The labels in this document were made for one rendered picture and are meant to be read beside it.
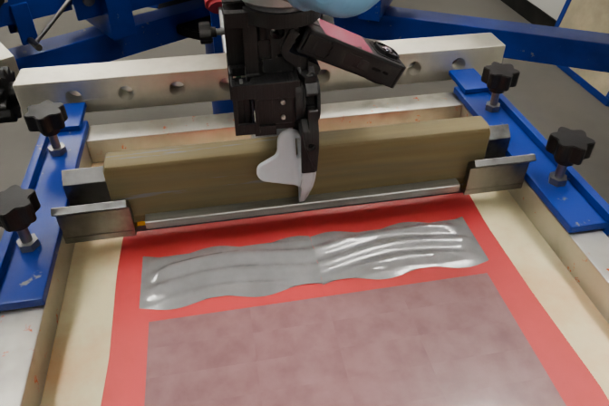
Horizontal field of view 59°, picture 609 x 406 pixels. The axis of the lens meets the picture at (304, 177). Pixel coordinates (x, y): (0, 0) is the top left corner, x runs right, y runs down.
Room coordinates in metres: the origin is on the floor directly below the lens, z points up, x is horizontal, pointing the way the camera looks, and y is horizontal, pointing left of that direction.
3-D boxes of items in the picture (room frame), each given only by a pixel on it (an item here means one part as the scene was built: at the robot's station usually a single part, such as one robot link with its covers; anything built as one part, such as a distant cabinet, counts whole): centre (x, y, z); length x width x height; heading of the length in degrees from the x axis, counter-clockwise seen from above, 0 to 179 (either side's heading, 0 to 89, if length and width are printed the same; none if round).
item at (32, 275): (0.45, 0.28, 0.97); 0.30 x 0.05 x 0.07; 10
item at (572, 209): (0.55, -0.27, 0.97); 0.30 x 0.05 x 0.07; 10
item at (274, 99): (0.46, 0.03, 1.15); 0.09 x 0.08 x 0.12; 100
